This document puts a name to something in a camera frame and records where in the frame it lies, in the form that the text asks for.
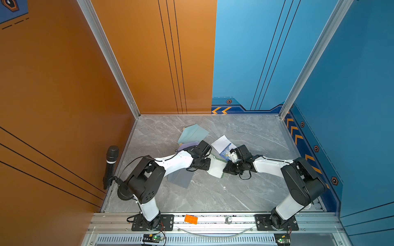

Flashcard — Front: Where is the green bordered letter paper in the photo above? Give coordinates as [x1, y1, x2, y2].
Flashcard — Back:
[207, 155, 227, 178]

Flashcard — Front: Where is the grey envelope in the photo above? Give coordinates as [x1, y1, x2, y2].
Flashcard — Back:
[167, 169, 194, 189]

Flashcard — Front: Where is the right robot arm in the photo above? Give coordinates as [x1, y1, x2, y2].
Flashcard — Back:
[223, 155, 327, 230]

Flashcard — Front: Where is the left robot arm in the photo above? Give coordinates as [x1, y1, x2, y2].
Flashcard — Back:
[118, 147, 211, 229]

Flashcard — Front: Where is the blue floral letter paper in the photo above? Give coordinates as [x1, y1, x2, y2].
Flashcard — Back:
[219, 143, 237, 161]

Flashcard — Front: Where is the purple envelope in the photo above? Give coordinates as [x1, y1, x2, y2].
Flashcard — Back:
[178, 141, 199, 151]

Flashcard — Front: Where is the teal envelope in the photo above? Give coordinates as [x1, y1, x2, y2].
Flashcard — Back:
[178, 124, 209, 145]

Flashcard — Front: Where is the plain white paper sheet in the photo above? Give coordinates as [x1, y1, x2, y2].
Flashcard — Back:
[211, 135, 232, 153]

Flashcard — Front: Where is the orange lego brick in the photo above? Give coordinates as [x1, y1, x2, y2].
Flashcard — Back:
[184, 214, 198, 225]

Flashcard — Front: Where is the black microphone on stand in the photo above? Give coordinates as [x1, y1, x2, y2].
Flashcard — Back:
[103, 146, 133, 201]

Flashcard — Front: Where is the right green circuit board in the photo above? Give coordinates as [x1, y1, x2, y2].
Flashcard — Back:
[274, 234, 291, 246]

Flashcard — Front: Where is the green circuit board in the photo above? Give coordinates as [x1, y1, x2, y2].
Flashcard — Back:
[274, 234, 291, 246]
[142, 234, 162, 244]

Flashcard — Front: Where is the left green circuit board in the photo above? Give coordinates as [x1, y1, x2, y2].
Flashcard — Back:
[142, 234, 162, 244]

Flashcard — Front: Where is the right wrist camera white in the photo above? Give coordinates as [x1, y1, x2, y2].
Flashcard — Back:
[228, 149, 239, 163]

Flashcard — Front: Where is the silver knob on rail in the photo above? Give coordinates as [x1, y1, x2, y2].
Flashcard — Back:
[225, 217, 233, 224]

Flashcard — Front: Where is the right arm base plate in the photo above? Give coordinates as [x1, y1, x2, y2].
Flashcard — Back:
[254, 214, 299, 231]

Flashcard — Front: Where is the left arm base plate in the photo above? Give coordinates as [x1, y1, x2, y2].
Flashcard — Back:
[131, 214, 174, 232]

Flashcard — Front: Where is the aluminium front rail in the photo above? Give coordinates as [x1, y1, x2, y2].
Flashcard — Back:
[86, 212, 345, 234]

